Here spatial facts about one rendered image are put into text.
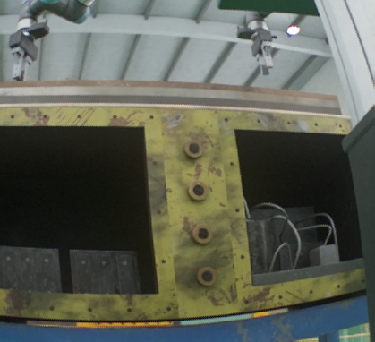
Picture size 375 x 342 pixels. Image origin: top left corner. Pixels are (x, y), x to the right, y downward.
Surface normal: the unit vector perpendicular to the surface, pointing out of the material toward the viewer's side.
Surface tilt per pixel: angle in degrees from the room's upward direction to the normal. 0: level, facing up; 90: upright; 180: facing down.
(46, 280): 90
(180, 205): 90
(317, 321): 90
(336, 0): 90
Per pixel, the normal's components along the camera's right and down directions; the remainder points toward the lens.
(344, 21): 0.12, -0.37
